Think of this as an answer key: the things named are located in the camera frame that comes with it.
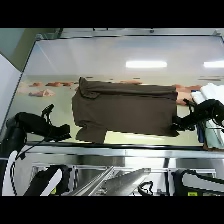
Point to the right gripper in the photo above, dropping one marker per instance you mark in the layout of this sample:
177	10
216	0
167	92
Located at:
181	126

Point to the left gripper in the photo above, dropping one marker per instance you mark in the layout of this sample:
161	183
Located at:
61	132

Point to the brown T-shirt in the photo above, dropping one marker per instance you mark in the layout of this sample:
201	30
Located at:
126	111

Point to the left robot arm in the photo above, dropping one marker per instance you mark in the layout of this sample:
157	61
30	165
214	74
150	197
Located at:
26	122

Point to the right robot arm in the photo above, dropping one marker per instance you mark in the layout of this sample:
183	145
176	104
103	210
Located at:
208	108

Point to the blue garment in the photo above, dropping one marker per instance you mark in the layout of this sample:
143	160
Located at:
200	133

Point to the pale green garment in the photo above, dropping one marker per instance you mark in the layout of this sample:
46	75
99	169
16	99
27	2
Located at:
213	135

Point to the white garment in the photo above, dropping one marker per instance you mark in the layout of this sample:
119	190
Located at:
211	91

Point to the silver frame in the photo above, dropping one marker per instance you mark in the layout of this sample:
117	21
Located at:
126	181

